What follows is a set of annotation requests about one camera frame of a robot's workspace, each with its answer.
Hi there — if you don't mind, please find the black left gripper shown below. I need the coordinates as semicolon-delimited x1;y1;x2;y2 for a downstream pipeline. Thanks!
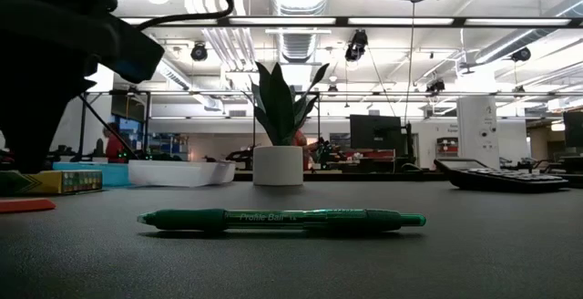
0;0;166;85

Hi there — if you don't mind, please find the orange eraser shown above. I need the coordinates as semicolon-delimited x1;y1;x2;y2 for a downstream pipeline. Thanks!
0;198;57;214

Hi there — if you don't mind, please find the black calculator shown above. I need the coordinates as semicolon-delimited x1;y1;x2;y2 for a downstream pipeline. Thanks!
433;157;570;194

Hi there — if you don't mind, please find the green ballpoint pen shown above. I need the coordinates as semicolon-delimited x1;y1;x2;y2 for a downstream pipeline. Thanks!
136;207;428;234

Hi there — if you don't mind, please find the overhead light bar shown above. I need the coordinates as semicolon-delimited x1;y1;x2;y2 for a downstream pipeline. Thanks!
118;15;583;29

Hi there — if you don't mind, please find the person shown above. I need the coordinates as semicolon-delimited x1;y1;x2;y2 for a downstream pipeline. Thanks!
293;129;321;172
103;123;128;163

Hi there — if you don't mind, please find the blue plastic basket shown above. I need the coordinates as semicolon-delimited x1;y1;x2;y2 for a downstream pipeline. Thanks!
52;161;133;188

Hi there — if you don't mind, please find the yellow green crayon box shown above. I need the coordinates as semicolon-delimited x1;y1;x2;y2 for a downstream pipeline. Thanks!
0;169;104;196

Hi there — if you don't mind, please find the black desktop monitor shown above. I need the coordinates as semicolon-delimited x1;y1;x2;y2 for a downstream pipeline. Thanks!
349;114;403;152

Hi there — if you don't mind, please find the white pillar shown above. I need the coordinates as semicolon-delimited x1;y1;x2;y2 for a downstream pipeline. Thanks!
456;96;501;170

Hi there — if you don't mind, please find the clear plastic container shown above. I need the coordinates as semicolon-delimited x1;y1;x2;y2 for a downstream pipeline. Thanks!
128;160;237;188

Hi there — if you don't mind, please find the snake plant in white pot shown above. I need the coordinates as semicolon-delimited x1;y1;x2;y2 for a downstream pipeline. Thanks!
249;61;330;187

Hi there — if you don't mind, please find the black ceiling camera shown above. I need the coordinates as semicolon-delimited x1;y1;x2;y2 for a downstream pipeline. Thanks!
189;42;210;62
344;29;369;63
510;46;532;63

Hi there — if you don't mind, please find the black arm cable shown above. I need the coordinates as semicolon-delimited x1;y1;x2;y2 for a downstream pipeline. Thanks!
97;0;236;32

